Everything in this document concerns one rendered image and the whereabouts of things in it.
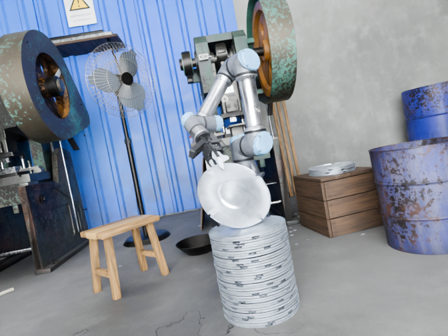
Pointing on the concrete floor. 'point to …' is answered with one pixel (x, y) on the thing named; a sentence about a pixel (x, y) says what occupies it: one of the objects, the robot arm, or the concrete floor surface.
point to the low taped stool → (109, 231)
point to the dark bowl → (195, 245)
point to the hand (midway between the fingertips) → (221, 169)
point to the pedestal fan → (134, 94)
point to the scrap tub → (413, 194)
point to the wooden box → (339, 202)
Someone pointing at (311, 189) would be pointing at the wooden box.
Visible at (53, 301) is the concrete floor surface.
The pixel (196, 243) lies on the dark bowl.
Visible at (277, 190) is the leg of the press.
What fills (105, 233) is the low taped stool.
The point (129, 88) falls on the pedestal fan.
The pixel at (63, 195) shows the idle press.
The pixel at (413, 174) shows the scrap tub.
